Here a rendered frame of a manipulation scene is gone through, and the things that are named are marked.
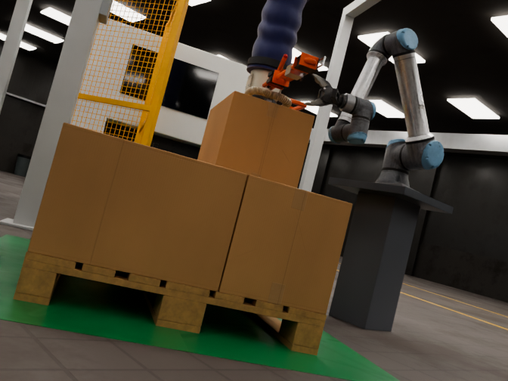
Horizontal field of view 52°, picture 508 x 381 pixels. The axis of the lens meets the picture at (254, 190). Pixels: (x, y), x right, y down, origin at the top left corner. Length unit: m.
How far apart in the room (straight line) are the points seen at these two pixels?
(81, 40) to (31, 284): 2.29
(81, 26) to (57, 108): 0.56
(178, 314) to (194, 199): 0.37
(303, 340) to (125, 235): 0.70
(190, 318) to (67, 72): 2.30
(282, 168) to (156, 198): 0.87
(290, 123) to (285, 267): 0.85
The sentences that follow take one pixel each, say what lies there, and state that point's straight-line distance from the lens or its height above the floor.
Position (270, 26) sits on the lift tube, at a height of 1.37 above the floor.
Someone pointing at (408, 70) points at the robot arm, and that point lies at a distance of 2.86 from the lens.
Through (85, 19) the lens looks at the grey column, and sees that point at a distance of 3.75.
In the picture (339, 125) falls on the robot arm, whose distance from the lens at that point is 2.70.
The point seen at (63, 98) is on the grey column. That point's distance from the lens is 3.64.
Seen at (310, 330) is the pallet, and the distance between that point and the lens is 1.87.
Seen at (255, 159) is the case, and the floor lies 0.67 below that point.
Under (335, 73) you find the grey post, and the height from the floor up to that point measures 2.37.
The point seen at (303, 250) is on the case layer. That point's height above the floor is 0.34.
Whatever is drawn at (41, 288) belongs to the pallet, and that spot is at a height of 0.05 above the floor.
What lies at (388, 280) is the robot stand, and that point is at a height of 0.27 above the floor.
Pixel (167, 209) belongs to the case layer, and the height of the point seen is 0.37.
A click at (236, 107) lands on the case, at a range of 2.35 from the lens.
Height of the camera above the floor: 0.39
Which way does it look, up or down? 3 degrees up
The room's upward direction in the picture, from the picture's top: 14 degrees clockwise
